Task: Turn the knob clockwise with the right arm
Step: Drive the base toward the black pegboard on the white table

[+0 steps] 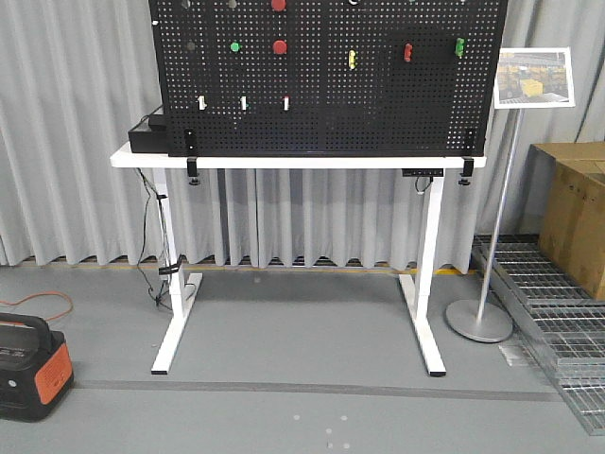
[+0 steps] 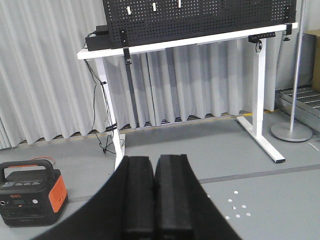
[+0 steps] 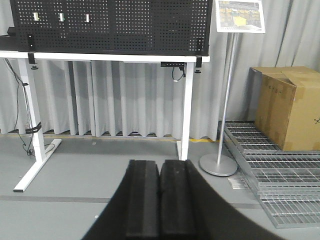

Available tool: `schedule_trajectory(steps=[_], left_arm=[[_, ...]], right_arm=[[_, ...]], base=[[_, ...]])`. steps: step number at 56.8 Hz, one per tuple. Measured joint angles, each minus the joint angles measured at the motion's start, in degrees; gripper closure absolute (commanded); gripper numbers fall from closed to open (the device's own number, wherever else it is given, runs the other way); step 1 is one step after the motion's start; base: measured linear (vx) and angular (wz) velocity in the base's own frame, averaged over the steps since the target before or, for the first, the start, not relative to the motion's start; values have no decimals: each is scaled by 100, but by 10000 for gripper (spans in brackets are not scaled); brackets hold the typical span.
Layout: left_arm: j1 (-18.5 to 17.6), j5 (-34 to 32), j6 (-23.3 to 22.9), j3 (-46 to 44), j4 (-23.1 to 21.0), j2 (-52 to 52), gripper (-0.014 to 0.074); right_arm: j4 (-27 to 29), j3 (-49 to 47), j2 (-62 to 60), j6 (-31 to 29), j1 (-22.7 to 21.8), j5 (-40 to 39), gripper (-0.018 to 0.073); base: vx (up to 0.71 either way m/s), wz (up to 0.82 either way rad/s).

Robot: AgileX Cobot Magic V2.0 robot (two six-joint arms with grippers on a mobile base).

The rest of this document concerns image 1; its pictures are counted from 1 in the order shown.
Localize desk height control panel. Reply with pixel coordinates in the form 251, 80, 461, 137
402, 168, 444, 178

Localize white standing desk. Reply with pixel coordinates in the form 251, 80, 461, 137
110, 143, 487, 377

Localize red rotary knob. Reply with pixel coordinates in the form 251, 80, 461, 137
404, 43, 413, 62

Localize black perforated pegboard panel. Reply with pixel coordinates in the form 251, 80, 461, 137
149, 0, 508, 157

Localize metal floor grating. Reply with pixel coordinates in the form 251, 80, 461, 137
491, 235, 604, 436

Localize black clamp bracket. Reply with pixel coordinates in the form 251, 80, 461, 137
458, 128, 475, 186
184, 129, 200, 185

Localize yellow toggle switch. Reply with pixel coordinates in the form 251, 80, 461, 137
348, 49, 357, 70

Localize black desk cables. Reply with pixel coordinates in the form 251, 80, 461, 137
133, 167, 196, 312

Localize red round button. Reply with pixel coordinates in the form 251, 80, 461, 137
271, 0, 286, 12
272, 40, 287, 55

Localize upper red round button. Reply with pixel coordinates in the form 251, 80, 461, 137
271, 0, 286, 12

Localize orange extension cable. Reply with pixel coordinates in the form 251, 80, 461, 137
0, 291, 74, 324

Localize grey curtain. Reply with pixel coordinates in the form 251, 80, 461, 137
1, 1, 604, 271

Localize left black clamp bracket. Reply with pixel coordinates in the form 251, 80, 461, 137
184, 129, 200, 185

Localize lower red round button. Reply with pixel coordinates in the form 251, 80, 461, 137
272, 40, 287, 55

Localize cardboard box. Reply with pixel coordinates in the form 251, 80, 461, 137
535, 142, 604, 300

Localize right black clamp bracket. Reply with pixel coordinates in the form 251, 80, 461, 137
458, 128, 475, 186

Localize green rotary knob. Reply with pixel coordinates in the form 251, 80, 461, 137
455, 37, 466, 59

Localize black box behind pegboard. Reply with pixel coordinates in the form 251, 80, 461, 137
128, 105, 169, 154

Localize black orange power station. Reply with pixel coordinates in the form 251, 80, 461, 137
1, 312, 74, 421

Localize silver sign stand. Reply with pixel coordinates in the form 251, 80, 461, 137
445, 46, 576, 343

